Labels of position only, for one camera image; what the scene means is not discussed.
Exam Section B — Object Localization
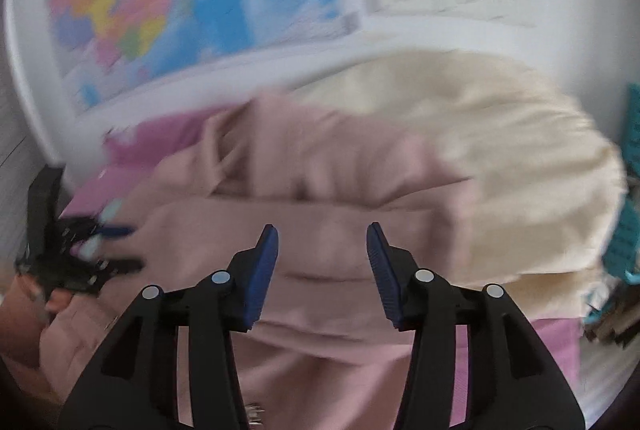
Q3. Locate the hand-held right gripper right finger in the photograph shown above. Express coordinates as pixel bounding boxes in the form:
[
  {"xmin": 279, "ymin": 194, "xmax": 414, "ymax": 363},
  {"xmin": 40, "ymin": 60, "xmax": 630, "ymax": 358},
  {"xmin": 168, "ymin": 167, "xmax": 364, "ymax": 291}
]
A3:
[{"xmin": 366, "ymin": 222, "xmax": 587, "ymax": 430}]

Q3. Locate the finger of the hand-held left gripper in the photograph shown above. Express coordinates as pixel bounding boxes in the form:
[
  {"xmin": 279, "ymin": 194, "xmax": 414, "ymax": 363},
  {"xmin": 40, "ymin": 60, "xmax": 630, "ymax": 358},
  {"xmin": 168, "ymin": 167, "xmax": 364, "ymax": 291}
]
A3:
[
  {"xmin": 75, "ymin": 222, "xmax": 136, "ymax": 241},
  {"xmin": 95, "ymin": 259, "xmax": 146, "ymax": 275}
]

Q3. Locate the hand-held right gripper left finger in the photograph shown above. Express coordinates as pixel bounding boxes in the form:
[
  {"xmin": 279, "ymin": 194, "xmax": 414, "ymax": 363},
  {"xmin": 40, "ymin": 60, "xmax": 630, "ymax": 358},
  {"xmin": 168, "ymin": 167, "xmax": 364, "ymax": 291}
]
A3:
[{"xmin": 59, "ymin": 224, "xmax": 279, "ymax": 430}]

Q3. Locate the dusty pink garment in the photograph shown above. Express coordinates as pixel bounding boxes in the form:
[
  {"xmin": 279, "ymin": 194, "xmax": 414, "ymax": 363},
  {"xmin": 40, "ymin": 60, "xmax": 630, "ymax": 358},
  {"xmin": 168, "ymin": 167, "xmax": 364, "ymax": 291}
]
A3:
[{"xmin": 37, "ymin": 90, "xmax": 481, "ymax": 430}]

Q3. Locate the person's left forearm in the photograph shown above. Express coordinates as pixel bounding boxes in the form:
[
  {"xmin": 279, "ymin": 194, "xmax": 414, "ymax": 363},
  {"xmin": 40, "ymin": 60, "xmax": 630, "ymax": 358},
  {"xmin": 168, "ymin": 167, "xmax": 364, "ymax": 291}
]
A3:
[{"xmin": 0, "ymin": 282, "xmax": 48, "ymax": 371}]

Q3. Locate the person's left hand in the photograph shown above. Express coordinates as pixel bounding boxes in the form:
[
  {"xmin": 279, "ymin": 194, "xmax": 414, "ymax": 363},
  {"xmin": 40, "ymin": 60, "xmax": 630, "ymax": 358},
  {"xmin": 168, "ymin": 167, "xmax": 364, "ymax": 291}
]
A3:
[{"xmin": 27, "ymin": 279, "xmax": 73, "ymax": 326}]

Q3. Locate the pink daisy rolled quilt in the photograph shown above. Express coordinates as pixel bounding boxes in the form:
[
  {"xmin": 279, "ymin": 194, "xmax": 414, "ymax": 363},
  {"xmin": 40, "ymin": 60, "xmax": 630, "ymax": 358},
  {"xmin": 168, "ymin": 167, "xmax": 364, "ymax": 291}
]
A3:
[{"xmin": 105, "ymin": 107, "xmax": 226, "ymax": 171}]

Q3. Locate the beige garment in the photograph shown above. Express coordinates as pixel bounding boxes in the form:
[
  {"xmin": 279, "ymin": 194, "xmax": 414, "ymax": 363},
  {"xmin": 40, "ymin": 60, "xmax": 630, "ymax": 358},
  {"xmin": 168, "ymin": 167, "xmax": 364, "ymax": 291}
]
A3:
[{"xmin": 290, "ymin": 50, "xmax": 628, "ymax": 291}]

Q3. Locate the pink daisy bed sheet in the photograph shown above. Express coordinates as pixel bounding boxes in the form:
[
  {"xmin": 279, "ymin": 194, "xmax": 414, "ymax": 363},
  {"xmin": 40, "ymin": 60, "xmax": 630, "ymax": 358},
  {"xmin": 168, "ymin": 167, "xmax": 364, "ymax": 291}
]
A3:
[{"xmin": 62, "ymin": 165, "xmax": 583, "ymax": 411}]

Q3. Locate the teal plastic basket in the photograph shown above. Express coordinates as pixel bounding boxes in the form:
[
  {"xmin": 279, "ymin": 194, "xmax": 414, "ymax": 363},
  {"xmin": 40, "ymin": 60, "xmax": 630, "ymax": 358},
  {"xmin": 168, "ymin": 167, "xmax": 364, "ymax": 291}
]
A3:
[{"xmin": 600, "ymin": 82, "xmax": 640, "ymax": 286}]

